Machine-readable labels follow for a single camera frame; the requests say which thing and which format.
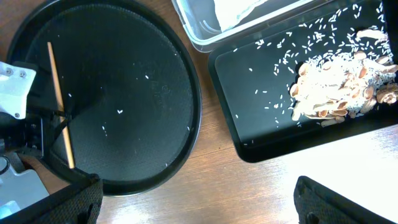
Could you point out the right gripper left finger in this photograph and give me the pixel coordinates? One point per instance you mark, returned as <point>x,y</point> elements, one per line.
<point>80,203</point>

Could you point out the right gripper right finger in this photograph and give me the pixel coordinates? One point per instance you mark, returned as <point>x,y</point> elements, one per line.
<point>316,203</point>

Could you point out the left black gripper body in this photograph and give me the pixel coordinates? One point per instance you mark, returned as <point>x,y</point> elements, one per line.
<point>34,134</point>

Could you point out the wooden chopstick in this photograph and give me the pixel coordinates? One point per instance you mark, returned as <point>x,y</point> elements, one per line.
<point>60,106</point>

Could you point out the food scraps and rice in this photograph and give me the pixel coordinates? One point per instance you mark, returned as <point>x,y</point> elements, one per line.
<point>322,70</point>

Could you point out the white napkin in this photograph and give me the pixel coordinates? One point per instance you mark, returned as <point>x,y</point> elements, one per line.
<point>230,13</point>

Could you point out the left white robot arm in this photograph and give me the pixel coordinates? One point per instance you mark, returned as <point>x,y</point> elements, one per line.
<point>20,187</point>

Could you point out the black rectangular waste tray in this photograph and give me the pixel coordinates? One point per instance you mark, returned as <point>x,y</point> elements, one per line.
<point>263,145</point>

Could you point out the clear plastic waste bin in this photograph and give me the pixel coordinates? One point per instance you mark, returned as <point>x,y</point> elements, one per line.
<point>201,25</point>

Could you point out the round black serving tray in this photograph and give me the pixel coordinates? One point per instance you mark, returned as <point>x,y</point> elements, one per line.
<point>127,82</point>

